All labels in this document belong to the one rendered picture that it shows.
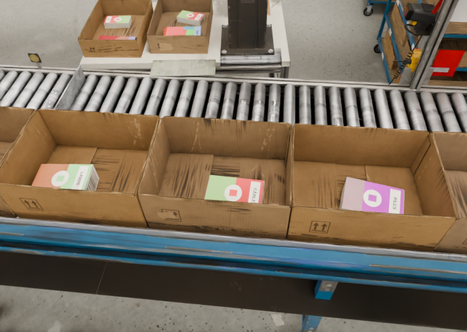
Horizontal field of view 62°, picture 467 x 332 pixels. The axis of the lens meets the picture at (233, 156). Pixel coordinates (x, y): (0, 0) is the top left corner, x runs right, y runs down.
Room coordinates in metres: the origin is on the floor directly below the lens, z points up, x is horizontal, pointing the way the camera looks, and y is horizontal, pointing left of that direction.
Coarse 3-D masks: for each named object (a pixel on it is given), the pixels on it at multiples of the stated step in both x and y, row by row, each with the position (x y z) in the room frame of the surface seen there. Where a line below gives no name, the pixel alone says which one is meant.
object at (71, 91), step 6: (78, 72) 1.43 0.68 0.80; (72, 78) 1.37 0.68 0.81; (78, 78) 1.41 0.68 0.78; (84, 78) 1.45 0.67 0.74; (72, 84) 1.35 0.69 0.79; (78, 84) 1.39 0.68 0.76; (66, 90) 1.30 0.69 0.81; (72, 90) 1.34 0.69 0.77; (78, 90) 1.37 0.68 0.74; (66, 96) 1.28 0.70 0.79; (72, 96) 1.32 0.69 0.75; (60, 102) 1.23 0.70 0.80; (66, 102) 1.26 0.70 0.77; (72, 102) 1.30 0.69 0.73; (54, 108) 1.18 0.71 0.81; (60, 108) 1.21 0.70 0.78; (66, 108) 1.24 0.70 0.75
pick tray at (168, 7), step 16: (160, 0) 1.98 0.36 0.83; (176, 0) 1.99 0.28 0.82; (192, 0) 1.99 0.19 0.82; (208, 0) 1.98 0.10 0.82; (160, 16) 1.93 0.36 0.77; (176, 16) 1.95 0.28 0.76; (208, 16) 1.77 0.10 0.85; (160, 32) 1.80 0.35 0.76; (208, 32) 1.71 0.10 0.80; (160, 48) 1.62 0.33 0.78; (176, 48) 1.61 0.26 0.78; (192, 48) 1.61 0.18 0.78
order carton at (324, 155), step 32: (320, 128) 0.80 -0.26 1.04; (352, 128) 0.79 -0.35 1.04; (384, 128) 0.78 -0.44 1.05; (320, 160) 0.79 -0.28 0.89; (352, 160) 0.78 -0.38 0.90; (384, 160) 0.77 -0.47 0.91; (416, 160) 0.75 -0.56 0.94; (320, 192) 0.67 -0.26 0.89; (416, 192) 0.66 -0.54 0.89; (448, 192) 0.55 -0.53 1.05; (288, 224) 0.53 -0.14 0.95; (320, 224) 0.51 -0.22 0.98; (352, 224) 0.50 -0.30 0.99; (384, 224) 0.49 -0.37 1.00; (416, 224) 0.48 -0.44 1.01; (448, 224) 0.47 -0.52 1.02
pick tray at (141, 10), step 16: (112, 0) 1.98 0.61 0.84; (128, 0) 1.98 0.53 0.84; (144, 0) 1.97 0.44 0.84; (96, 16) 1.88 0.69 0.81; (144, 16) 1.96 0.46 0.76; (96, 32) 1.82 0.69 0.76; (112, 32) 1.81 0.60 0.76; (128, 32) 1.80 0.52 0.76; (144, 32) 1.72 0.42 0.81; (96, 48) 1.60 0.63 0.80; (112, 48) 1.60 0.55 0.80; (128, 48) 1.59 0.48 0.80; (144, 48) 1.67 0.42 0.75
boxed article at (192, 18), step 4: (184, 12) 1.93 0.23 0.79; (188, 12) 1.93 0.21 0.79; (192, 12) 1.93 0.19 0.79; (180, 16) 1.89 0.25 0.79; (184, 16) 1.89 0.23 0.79; (188, 16) 1.89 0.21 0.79; (192, 16) 1.88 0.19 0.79; (196, 16) 1.88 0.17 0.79; (200, 16) 1.88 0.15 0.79; (204, 16) 1.90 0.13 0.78; (180, 20) 1.88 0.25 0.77; (184, 20) 1.87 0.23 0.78; (188, 20) 1.86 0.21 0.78; (192, 20) 1.85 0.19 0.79; (196, 20) 1.84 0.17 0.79; (200, 20) 1.85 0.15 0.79; (204, 20) 1.89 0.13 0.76; (192, 24) 1.85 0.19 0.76; (196, 24) 1.84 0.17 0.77; (200, 24) 1.85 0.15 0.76
